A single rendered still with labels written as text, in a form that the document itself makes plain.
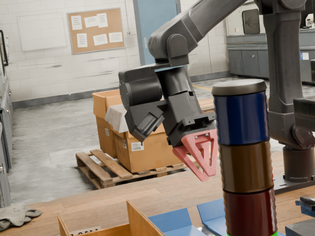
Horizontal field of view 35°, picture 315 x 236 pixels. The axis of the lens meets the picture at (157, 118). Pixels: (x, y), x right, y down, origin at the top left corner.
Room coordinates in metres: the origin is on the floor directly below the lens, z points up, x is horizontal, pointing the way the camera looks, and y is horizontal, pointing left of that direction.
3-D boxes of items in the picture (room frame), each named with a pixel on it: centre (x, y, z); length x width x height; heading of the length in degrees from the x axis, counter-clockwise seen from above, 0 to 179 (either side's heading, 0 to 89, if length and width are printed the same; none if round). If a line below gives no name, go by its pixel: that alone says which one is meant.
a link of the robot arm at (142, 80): (0.91, 0.00, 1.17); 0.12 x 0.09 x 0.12; 109
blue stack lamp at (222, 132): (0.36, -0.06, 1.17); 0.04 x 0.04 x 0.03
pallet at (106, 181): (4.61, 0.21, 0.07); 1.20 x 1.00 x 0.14; 19
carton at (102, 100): (4.89, 0.31, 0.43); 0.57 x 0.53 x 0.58; 19
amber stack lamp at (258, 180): (0.36, -0.06, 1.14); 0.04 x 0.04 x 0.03
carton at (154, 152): (4.31, 0.10, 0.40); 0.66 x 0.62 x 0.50; 16
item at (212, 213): (0.75, -0.11, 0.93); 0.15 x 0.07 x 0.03; 22
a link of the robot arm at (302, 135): (1.00, -0.27, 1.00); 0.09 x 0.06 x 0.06; 19
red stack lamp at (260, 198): (0.36, -0.06, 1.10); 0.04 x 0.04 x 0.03
